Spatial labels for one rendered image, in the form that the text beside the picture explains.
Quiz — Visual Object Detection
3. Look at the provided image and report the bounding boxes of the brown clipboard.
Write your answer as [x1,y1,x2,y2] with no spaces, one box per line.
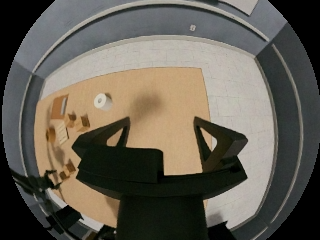
[51,94,69,120]

